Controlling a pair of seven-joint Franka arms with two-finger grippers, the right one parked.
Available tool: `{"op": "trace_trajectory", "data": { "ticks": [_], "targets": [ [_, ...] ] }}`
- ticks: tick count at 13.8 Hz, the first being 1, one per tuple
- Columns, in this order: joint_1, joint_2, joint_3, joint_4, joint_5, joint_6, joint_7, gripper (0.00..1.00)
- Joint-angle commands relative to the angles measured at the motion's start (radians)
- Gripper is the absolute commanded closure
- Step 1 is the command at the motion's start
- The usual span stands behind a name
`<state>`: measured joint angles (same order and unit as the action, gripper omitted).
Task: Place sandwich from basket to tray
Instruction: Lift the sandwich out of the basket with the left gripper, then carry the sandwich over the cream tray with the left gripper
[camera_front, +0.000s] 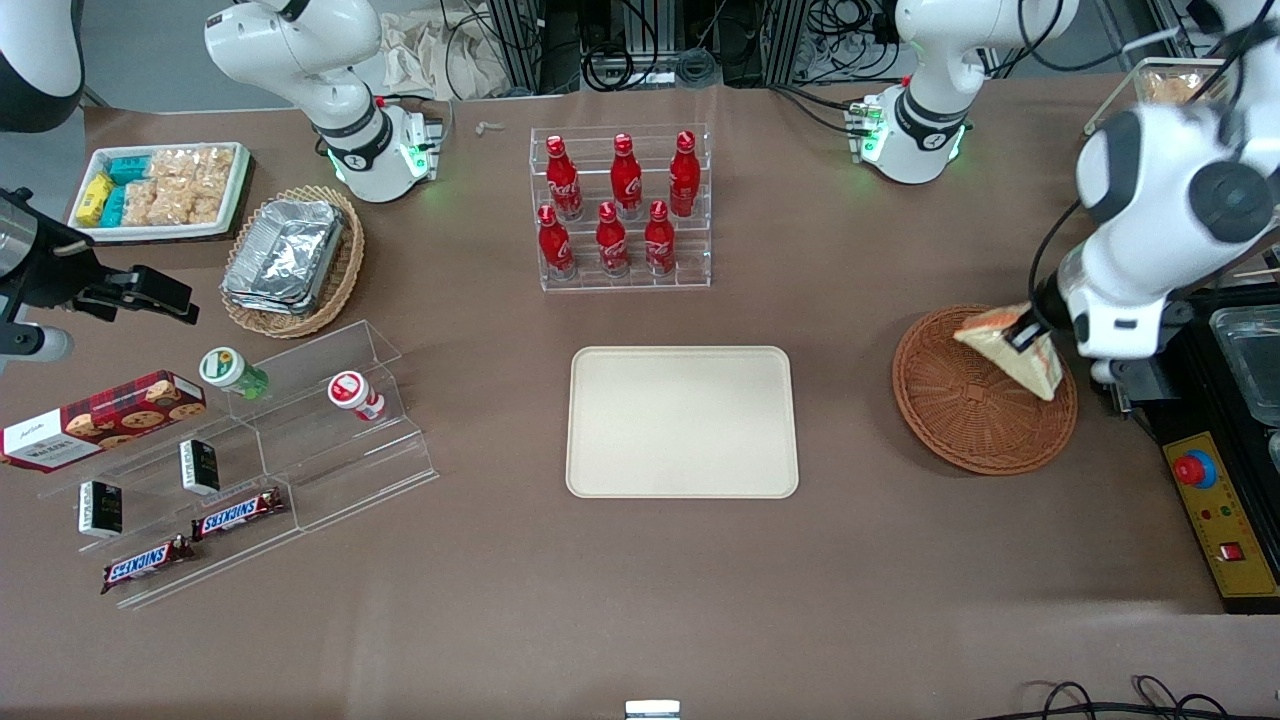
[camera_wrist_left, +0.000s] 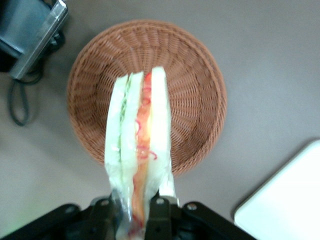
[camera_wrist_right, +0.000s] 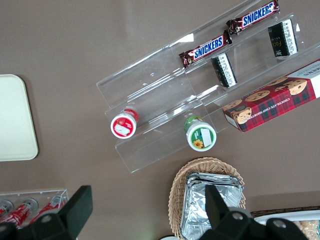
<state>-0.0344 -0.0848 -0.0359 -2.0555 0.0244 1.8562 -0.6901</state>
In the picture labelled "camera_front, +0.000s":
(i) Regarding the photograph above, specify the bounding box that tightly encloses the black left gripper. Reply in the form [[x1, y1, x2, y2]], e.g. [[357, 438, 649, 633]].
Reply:
[[1005, 270, 1073, 351]]

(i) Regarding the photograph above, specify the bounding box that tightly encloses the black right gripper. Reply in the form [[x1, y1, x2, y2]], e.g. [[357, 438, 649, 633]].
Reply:
[[0, 215, 201, 326]]

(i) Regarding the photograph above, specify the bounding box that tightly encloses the triangular sandwich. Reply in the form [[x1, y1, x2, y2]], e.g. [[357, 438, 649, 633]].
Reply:
[[952, 305, 1063, 403]]

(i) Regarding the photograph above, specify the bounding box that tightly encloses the round brown wicker basket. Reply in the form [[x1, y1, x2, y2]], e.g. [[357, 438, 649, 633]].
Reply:
[[892, 305, 1079, 476]]

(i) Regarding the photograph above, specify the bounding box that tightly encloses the aluminium foil tray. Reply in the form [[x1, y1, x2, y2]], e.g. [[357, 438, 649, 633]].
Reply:
[[228, 198, 343, 301], [222, 200, 346, 316]]

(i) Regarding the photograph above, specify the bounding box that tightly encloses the white rectangular snack tray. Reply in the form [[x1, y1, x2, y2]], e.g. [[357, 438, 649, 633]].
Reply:
[[68, 142, 251, 244]]

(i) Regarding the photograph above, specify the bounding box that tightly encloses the oval light wicker basket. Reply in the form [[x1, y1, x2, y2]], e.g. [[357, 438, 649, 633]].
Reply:
[[220, 185, 366, 339]]

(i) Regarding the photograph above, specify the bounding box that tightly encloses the cream rectangular serving tray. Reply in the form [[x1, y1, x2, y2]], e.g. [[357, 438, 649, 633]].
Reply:
[[566, 346, 801, 499]]

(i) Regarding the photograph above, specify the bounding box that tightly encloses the yellow snack packet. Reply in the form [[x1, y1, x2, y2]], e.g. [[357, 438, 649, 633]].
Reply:
[[75, 173, 116, 227]]

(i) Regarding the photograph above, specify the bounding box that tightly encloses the green lidded drink cup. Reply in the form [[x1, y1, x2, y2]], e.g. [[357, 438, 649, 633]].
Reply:
[[198, 346, 269, 401]]

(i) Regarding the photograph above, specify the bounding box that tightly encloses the red tartan cookie box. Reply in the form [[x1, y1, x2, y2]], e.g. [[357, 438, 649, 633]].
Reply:
[[0, 370, 208, 473]]

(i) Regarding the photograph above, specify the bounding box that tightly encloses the small black chocolate box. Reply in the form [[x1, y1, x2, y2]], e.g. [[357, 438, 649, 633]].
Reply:
[[180, 438, 221, 496], [78, 480, 124, 539]]

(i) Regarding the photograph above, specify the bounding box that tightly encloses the black machine housing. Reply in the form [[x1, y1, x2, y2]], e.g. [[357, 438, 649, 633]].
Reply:
[[1105, 290, 1280, 613]]

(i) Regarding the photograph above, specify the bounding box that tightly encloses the clear plastic container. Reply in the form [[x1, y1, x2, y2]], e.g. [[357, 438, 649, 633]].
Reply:
[[1210, 305, 1280, 426]]

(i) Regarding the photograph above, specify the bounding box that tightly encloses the red lidded drink cup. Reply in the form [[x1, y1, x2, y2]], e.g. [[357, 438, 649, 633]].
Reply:
[[327, 370, 388, 423]]

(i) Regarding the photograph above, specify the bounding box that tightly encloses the Snickers chocolate bar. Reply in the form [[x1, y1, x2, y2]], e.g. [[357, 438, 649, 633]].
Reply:
[[190, 487, 286, 541], [100, 535, 196, 596]]

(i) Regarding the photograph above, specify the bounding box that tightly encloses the clear acrylic snack bin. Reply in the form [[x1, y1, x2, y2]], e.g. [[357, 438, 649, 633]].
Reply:
[[1085, 58, 1236, 136]]

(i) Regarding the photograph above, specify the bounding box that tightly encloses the clear acrylic step stand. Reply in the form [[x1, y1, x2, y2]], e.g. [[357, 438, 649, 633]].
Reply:
[[38, 320, 441, 611]]

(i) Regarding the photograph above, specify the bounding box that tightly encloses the fried pastry snack packet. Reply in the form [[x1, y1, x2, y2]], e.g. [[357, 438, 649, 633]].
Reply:
[[1140, 68, 1206, 106]]

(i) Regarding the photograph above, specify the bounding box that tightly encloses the yellow control panel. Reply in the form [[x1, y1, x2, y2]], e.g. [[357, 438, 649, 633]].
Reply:
[[1163, 430, 1280, 601]]

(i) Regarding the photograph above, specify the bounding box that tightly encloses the red Coca-Cola bottle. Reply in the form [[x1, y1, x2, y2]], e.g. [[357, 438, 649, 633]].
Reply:
[[668, 130, 701, 217], [610, 132, 644, 219], [545, 135, 584, 221], [537, 204, 576, 281], [596, 202, 631, 278], [644, 200, 678, 276]]

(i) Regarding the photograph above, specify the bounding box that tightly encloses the beige crumpled paper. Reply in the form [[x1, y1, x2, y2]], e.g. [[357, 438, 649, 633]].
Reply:
[[380, 15, 511, 101]]

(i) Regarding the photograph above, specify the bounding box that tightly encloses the clear acrylic bottle rack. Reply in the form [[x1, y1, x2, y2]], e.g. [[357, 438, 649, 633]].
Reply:
[[530, 125, 713, 293]]

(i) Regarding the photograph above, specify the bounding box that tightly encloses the black base cable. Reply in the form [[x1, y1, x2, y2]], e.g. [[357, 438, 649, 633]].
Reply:
[[770, 85, 871, 136]]

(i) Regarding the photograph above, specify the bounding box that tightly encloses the black looped cable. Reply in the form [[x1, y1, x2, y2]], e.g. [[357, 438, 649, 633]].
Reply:
[[1000, 675, 1261, 720]]

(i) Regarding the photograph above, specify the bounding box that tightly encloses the aluminium frame rack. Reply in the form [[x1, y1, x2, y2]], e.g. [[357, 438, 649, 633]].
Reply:
[[485, 0, 801, 96]]

